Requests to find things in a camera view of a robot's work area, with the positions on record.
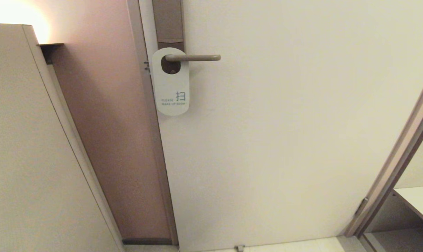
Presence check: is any dark baseboard strip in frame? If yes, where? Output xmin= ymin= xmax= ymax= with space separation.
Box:
xmin=122 ymin=238 xmax=179 ymax=245

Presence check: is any beige closet shelf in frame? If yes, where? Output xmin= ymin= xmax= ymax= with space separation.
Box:
xmin=393 ymin=185 xmax=423 ymax=232

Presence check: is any dark wall lamp bracket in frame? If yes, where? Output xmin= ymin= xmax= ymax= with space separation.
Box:
xmin=39 ymin=43 xmax=65 ymax=65

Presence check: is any brown door lock plate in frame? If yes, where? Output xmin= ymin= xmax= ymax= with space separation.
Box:
xmin=152 ymin=0 xmax=185 ymax=75

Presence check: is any white and blue door hanger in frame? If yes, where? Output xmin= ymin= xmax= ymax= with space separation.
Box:
xmin=152 ymin=47 xmax=190 ymax=117

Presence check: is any beige metal door handle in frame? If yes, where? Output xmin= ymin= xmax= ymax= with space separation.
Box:
xmin=165 ymin=54 xmax=222 ymax=63

